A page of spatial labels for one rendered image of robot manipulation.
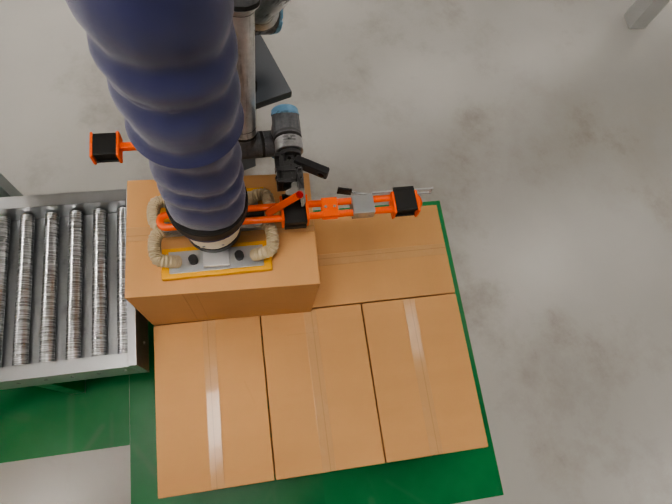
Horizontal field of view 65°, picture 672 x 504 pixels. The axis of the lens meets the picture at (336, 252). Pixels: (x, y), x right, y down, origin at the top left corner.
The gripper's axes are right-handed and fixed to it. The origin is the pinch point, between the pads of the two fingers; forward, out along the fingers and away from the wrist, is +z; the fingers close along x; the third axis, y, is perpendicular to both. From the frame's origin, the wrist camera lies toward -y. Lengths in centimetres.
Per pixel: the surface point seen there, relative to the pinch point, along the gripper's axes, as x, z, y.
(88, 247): -58, -17, 81
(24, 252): -52, -14, 102
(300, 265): -12.8, 13.7, 1.8
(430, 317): -53, 28, -51
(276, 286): -12.9, 19.8, 10.2
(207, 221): 21.9, 10.6, 27.2
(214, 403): -53, 50, 35
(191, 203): 32.7, 10.3, 29.7
